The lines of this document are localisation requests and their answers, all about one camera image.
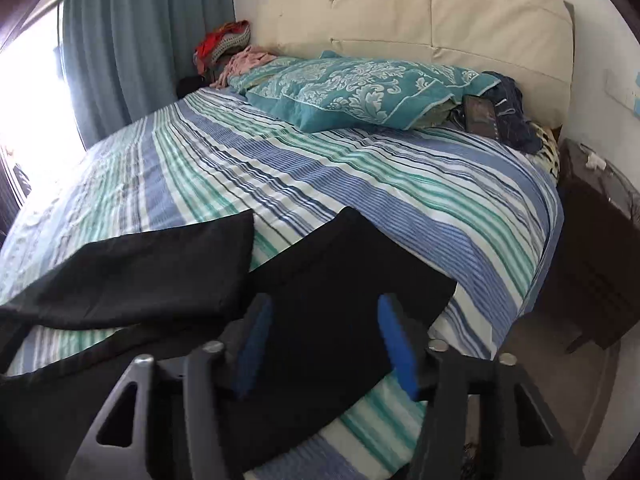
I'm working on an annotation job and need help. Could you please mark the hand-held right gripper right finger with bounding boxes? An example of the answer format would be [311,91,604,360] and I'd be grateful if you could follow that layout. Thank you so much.
[376,292,586,480]

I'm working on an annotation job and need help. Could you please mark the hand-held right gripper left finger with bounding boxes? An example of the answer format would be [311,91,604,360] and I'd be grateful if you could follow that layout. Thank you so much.
[82,292,275,480]

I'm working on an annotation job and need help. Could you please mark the black pants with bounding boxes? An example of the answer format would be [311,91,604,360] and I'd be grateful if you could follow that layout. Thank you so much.
[0,206,458,480]

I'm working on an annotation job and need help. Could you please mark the striped bed sheet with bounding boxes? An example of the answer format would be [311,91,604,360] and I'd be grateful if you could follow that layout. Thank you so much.
[0,85,566,480]

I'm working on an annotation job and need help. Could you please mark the dark brown nightstand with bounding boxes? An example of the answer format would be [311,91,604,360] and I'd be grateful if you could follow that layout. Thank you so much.
[535,137,640,353]

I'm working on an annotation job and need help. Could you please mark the black tablet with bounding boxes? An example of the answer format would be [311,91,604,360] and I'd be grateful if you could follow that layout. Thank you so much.
[462,95,501,138]

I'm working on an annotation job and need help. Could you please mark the yellow patterned pillow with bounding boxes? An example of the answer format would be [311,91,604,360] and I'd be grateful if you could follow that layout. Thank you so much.
[530,122,561,181]

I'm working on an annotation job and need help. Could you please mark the teal patterned pillow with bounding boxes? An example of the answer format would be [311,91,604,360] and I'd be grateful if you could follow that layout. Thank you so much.
[230,50,501,133]

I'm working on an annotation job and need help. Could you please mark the dark blue clothing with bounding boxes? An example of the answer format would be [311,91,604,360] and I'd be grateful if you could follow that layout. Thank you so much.
[482,71,543,155]

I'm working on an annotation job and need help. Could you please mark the small white item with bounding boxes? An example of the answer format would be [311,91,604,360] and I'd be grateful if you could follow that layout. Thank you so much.
[580,145,607,171]

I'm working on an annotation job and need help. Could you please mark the pink cloth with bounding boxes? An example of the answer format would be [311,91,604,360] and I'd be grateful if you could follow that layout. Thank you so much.
[210,46,278,88]

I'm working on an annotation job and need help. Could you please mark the red and grey clothes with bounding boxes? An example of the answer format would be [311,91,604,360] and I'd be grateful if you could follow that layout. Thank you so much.
[194,20,252,73]

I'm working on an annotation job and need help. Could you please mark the window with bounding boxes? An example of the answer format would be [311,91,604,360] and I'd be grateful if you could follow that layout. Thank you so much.
[0,5,86,211]

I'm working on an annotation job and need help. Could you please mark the cream padded headboard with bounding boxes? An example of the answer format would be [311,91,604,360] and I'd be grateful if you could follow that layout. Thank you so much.
[252,0,576,131]

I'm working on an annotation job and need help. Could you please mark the blue curtain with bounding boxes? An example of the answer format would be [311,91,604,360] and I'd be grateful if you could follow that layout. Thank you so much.
[60,0,236,148]

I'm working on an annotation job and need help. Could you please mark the white wall socket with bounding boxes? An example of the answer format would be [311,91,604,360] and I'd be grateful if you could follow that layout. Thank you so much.
[604,71,640,113]

